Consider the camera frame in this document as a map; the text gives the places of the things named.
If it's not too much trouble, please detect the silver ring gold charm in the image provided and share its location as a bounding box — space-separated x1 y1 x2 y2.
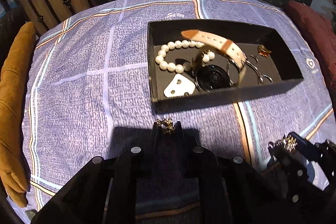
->
278 135 297 152

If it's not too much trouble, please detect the gold ornate earring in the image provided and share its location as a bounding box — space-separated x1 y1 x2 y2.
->
156 118 175 134

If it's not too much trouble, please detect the white earring card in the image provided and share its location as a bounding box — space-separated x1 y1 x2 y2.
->
163 74 196 98

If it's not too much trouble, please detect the black jewelry tray box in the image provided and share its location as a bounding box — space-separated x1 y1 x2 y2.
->
147 19 303 113

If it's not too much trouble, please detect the mustard yellow cushion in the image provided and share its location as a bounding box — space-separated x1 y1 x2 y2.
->
1 22 36 207

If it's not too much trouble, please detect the gold brown brooch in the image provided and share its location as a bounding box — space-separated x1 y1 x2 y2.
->
257 45 272 58

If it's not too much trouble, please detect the black round beaded ornament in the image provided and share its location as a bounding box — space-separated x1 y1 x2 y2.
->
195 65 231 92

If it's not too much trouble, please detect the dark red pillow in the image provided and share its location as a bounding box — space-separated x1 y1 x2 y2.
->
282 1 336 107

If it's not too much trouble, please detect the purple patterned bed sheet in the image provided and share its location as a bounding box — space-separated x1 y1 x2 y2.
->
7 0 336 224

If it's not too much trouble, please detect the white pearl bracelet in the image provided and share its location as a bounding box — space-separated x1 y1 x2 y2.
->
154 39 216 75

